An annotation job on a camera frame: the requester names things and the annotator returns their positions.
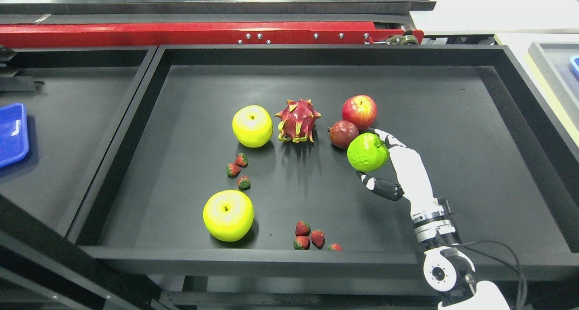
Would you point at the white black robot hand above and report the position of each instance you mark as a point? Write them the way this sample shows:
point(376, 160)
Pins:
point(412, 182)

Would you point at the green apple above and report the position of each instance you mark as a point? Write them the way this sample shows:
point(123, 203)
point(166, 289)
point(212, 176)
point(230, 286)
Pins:
point(367, 153)

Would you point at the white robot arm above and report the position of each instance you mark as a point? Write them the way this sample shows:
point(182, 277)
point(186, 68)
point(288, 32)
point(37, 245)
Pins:
point(447, 268)

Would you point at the red apple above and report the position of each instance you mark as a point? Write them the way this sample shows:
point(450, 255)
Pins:
point(360, 110)

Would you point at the yellow apple upper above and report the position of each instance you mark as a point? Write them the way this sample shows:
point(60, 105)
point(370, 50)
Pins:
point(252, 126)

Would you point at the yellow apple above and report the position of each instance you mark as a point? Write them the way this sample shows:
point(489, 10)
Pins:
point(252, 126)
point(228, 215)

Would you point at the yellow apple lower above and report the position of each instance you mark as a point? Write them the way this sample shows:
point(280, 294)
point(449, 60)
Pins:
point(228, 215)

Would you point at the black shelf tray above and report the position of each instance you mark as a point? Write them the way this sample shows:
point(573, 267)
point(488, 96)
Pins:
point(485, 140)

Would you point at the black shelf rack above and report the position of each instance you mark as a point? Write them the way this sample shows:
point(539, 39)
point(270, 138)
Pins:
point(80, 98)

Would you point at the strawberry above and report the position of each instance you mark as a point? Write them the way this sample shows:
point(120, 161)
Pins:
point(302, 228)
point(335, 247)
point(244, 183)
point(232, 170)
point(301, 243)
point(317, 238)
point(241, 160)

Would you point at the dragon fruit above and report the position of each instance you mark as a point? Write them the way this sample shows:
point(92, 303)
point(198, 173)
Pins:
point(297, 121)

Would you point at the red metal beam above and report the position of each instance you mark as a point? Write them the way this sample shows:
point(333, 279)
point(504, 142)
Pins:
point(140, 34)

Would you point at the blue plastic tray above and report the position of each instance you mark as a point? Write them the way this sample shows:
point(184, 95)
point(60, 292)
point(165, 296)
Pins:
point(14, 142)

